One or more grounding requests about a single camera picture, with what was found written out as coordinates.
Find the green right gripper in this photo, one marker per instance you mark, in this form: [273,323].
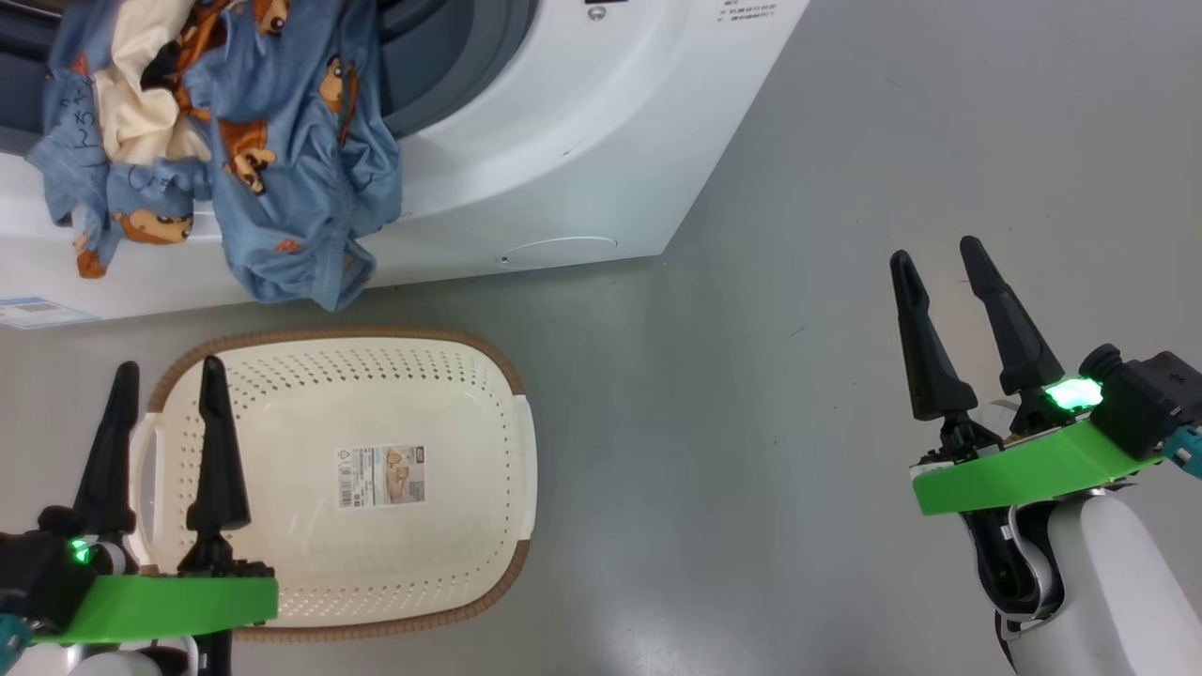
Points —
[1024,469]

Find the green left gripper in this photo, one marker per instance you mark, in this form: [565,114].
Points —
[169,601]

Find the blue bear print clothes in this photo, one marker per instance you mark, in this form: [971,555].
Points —
[291,160]

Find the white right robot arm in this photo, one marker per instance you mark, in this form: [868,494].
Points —
[1117,591]

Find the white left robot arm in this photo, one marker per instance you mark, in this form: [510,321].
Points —
[113,662]

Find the white basket brown rim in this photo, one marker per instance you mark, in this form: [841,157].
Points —
[282,554]

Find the paper basket label sticker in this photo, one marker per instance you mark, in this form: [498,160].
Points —
[380,476]

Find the white front-load washing machine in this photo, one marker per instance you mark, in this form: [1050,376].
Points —
[526,160]

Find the grey rubber door seal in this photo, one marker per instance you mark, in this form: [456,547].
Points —
[470,66]

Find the blue energy label sticker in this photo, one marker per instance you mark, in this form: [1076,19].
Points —
[42,312]

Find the round white filter cover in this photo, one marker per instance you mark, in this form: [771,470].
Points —
[559,252]

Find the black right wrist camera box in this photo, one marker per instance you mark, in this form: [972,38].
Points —
[1150,399]

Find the teal left camera connector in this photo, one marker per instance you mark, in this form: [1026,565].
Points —
[14,637]

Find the teal camera connector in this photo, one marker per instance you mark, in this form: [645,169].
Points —
[14,637]
[1185,446]

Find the teal right camera connector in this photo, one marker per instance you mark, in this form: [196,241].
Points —
[1185,446]

